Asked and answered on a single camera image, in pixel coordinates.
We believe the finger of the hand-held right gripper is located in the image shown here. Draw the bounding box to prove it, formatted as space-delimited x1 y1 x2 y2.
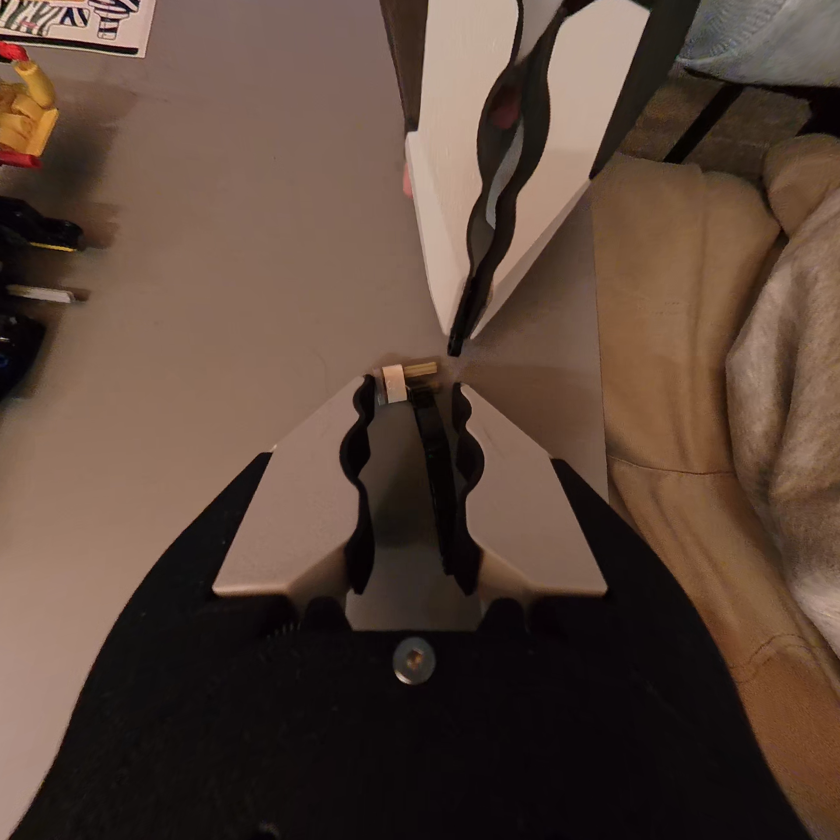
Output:
403 0 526 339
448 0 652 357

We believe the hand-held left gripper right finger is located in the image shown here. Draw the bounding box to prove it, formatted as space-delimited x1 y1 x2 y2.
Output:
451 383 609 613

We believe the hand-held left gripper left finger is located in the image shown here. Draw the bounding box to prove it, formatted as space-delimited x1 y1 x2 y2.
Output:
212 374 378 613

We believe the small white lego piece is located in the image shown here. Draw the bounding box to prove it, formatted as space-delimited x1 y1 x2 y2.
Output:
375 364 412 406

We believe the flat white lego piece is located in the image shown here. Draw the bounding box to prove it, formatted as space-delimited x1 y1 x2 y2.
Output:
5 284 78 305

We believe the yellow lego figure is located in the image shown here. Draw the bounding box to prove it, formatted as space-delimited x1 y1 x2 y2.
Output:
0 41 61 170

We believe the person's right hand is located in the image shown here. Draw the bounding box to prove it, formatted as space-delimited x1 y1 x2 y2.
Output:
491 85 524 131

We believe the pale blue cloth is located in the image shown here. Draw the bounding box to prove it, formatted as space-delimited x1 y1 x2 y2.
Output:
678 0 840 88

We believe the zebra print instruction sheet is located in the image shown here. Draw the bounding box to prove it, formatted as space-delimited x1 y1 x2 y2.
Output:
0 0 158 59

